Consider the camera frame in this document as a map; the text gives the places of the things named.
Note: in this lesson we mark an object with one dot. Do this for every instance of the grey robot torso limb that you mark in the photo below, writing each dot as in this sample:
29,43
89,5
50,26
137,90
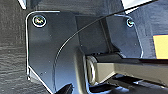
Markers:
126,68

